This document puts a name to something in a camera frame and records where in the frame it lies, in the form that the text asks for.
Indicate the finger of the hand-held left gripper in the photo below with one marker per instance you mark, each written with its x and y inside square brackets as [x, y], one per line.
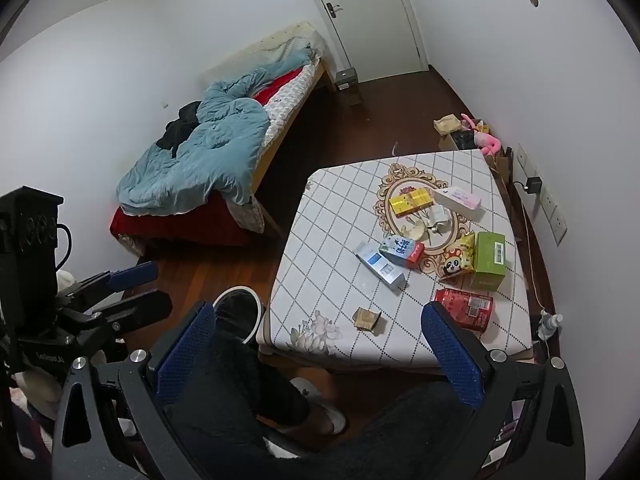
[134, 276]
[142, 309]

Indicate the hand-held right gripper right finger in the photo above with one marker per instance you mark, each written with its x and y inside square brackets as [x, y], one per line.
[452, 355]

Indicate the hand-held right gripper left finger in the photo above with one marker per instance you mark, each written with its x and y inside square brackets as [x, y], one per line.
[184, 352]

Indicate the white rimmed trash bin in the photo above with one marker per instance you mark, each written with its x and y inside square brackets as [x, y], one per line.
[239, 317]

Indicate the white pink box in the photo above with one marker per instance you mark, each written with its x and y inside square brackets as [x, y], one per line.
[457, 202]

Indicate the yellow cigarette box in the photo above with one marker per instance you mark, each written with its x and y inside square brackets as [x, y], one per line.
[411, 202]

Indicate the red snack packet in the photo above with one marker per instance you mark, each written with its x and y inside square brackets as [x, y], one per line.
[465, 307]

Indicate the person's black pants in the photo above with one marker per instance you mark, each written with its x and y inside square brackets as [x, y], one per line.
[235, 410]

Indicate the brown crumpled cardboard piece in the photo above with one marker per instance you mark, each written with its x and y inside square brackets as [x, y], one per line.
[367, 319]

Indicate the yellow panda snack packet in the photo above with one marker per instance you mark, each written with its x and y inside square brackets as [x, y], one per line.
[457, 257]

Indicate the clear spray bottle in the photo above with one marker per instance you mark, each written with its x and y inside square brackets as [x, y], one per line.
[549, 324]

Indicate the green cardboard box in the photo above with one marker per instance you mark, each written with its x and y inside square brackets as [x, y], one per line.
[489, 260]

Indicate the blue white long box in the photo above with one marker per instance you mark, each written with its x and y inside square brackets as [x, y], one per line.
[381, 265]

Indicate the blue green milk carton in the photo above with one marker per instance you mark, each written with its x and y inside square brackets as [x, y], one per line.
[400, 251]

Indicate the white slipper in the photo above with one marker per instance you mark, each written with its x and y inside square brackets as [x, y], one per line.
[330, 417]
[306, 389]

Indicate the beige crumpled paper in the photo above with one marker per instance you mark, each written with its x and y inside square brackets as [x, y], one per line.
[415, 230]

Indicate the pale cloth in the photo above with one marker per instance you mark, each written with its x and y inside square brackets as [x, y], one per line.
[36, 391]

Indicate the small white box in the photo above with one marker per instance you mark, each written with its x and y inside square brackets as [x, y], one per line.
[439, 217]

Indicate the light blue duvet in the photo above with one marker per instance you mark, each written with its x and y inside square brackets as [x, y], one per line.
[215, 150]

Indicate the black garment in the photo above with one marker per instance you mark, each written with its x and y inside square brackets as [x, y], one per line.
[180, 122]

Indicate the black charger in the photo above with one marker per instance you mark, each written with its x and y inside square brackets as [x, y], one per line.
[534, 184]

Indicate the brown paper bag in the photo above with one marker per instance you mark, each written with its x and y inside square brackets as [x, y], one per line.
[501, 165]

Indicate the wooden bed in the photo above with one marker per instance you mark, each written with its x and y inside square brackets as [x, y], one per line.
[280, 135]

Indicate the black bag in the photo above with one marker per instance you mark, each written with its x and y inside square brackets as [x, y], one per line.
[460, 140]

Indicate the pink plush toy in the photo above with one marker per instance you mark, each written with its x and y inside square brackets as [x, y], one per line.
[485, 137]

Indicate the beige crumpled paper bag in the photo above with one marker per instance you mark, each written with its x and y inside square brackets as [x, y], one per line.
[450, 124]

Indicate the white patterned bed sheet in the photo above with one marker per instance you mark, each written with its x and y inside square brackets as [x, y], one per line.
[287, 100]

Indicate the small grey box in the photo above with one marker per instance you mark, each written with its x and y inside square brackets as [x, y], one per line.
[346, 77]

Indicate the white door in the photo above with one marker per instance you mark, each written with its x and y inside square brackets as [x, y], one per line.
[365, 15]

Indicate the white wall socket row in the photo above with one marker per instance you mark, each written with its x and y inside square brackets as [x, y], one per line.
[557, 222]

